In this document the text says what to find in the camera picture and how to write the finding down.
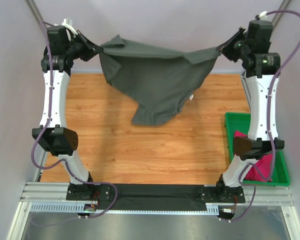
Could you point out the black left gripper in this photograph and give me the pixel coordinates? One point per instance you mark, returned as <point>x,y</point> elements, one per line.
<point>94,50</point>

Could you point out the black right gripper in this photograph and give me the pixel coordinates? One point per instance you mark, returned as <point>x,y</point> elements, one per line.
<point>226,48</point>

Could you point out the grey t-shirt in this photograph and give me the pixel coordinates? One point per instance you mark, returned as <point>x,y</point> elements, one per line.
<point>160,80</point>

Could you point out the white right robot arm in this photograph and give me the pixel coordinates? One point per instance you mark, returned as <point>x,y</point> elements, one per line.
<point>261,72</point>

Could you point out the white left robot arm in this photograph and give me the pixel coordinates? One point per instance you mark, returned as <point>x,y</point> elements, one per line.
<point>53,135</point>

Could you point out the green plastic tray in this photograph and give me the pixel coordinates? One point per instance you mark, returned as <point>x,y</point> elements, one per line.
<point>237,126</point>

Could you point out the pink t-shirt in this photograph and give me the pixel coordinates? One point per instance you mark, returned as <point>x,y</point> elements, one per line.
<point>256,155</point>

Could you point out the right aluminium corner post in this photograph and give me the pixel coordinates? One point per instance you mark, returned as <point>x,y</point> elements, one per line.
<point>285,4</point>

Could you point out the aluminium corner post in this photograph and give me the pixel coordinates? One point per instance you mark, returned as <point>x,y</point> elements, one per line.
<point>33,8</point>
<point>285,4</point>

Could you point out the left aluminium corner post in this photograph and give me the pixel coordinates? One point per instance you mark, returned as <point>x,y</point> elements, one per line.
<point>33,8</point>

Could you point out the aluminium frame rail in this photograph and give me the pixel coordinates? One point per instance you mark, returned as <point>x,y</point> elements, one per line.
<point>56,192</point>

